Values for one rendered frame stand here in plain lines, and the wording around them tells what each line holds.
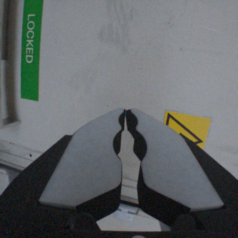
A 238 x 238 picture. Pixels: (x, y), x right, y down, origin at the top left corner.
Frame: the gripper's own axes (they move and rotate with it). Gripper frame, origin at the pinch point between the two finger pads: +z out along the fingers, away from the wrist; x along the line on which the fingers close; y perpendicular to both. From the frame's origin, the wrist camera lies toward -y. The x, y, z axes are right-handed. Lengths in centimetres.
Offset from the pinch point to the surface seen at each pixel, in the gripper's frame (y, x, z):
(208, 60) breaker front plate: -2.6, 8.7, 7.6
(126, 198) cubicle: 29.9, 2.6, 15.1
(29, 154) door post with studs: 25.2, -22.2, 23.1
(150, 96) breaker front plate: 2.0, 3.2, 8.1
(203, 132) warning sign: 4.8, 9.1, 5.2
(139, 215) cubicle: 31.7, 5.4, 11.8
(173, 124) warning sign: 4.6, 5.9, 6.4
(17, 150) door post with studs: 25.3, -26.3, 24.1
